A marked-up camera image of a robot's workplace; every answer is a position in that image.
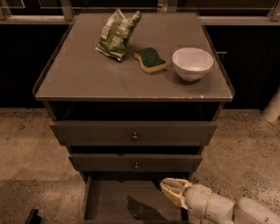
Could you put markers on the grey drawer cabinet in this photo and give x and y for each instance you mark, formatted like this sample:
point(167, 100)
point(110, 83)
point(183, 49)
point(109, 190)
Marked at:
point(80, 83)

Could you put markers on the green chip bag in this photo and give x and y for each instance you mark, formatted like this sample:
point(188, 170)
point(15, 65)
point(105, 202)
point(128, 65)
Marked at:
point(116, 34)

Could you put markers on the top grey drawer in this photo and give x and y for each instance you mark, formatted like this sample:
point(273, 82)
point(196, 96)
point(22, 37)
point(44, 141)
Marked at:
point(133, 133)

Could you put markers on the white cylindrical post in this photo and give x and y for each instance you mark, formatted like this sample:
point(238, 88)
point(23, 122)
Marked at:
point(272, 110)

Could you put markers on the green yellow sponge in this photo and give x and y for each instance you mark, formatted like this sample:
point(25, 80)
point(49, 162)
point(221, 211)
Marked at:
point(150, 60)

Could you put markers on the middle grey drawer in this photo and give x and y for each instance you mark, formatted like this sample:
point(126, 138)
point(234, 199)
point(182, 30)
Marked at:
point(135, 162)

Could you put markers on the bottom grey drawer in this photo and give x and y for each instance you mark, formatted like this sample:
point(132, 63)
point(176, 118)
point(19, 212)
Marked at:
point(128, 201)

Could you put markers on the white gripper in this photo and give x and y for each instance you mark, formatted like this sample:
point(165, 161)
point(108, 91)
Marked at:
point(196, 198)

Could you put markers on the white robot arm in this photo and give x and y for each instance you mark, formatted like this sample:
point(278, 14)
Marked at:
point(221, 210)

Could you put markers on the white bowl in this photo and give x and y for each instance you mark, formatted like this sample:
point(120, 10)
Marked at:
point(192, 64)

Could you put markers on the black object on floor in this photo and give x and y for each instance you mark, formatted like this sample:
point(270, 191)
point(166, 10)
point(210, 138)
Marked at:
point(33, 217)

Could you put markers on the metal window railing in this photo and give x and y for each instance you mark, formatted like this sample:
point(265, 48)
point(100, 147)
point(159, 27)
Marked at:
point(210, 12)

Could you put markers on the grey drawer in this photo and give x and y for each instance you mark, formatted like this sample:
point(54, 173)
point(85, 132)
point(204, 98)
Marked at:
point(133, 133)
point(128, 201)
point(135, 162)

